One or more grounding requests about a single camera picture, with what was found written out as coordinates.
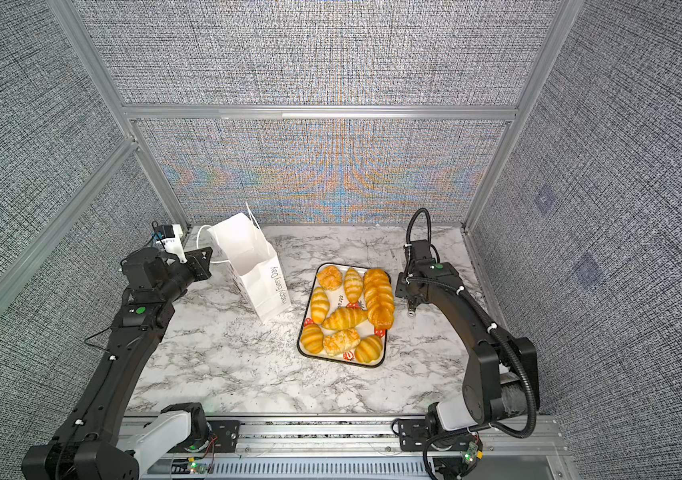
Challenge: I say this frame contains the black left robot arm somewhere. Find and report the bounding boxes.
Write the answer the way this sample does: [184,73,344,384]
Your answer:
[21,247,212,479]

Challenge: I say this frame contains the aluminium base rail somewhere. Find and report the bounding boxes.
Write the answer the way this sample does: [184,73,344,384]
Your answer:
[145,413,580,479]

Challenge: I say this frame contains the fake croissant centre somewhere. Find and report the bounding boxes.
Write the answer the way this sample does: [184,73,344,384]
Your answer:
[321,307,368,331]

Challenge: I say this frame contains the sugared fake pastry bottom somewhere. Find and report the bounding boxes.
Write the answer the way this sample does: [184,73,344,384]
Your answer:
[323,328,361,356]

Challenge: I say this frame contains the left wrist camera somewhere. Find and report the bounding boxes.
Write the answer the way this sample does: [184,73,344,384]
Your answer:
[149,222,187,263]

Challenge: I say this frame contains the fake croissant lower left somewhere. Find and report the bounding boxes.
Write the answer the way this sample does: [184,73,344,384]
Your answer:
[300,323,324,355]

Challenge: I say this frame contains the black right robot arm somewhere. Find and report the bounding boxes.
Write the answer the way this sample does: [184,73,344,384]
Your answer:
[395,240,540,439]

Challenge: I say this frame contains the striped fake croissant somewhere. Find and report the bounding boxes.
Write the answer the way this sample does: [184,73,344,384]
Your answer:
[343,267,363,304]
[309,287,330,324]

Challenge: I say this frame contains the fake croissant lower right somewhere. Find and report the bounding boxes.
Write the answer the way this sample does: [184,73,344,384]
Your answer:
[354,335,383,365]

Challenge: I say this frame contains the white printed paper bag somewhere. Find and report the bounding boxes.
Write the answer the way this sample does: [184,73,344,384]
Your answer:
[195,205,291,321]

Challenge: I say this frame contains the long braided fake bread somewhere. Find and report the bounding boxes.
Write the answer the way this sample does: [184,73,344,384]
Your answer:
[363,269,395,330]

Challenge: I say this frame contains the white strawberry tray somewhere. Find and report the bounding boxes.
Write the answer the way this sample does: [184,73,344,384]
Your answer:
[296,262,395,369]

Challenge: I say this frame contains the black corrugated cable hose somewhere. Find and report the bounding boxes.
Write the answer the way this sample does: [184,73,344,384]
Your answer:
[405,207,539,480]

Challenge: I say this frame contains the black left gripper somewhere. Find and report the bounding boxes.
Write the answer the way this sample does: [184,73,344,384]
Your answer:
[160,245,213,304]

